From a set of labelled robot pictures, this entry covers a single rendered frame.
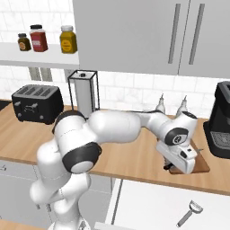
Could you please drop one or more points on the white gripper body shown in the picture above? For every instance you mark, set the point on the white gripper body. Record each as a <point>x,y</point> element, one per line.
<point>175,158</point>

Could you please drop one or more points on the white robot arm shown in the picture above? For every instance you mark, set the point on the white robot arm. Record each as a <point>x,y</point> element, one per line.
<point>110,125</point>

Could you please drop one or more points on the brown wooden cutting board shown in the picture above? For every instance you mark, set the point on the brown wooden cutting board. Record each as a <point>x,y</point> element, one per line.
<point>202,164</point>

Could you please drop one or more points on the white open drawer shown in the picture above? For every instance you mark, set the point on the white open drawer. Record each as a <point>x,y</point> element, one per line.
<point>149,206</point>

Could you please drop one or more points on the grey peeler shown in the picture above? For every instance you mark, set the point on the grey peeler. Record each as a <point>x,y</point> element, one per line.
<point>188,214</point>

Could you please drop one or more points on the black coffee machine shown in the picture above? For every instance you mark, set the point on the black coffee machine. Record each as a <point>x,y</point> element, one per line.
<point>220,119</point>

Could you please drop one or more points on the narrow grey cupboard door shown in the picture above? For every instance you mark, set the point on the narrow grey cupboard door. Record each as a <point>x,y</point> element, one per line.
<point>215,36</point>

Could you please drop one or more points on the wide grey cupboard door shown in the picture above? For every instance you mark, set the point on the wide grey cupboard door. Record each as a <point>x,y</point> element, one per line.
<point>125,33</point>

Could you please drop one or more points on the black toaster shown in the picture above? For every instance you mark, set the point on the black toaster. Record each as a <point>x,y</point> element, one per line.
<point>37,103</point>

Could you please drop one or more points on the grey lower cupboard run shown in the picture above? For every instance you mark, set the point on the grey lower cupboard run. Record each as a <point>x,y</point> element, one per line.
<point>18,191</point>

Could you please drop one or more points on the yellow spice jar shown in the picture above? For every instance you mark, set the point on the yellow spice jar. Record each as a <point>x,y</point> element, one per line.
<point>68,40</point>

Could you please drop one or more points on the black hob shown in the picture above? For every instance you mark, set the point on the black hob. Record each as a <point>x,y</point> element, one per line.
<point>4,105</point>

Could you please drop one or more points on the red spice jar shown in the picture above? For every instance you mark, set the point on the red spice jar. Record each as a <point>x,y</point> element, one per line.
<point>38,39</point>

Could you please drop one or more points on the small dark spice jar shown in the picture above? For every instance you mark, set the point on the small dark spice jar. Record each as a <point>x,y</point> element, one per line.
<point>24,42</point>

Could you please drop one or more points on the grey shelf bracket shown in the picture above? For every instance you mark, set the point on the grey shelf bracket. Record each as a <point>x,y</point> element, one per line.
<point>34,74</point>
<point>46,74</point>

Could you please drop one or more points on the white wall shelf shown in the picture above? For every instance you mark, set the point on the white wall shelf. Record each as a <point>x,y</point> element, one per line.
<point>36,57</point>

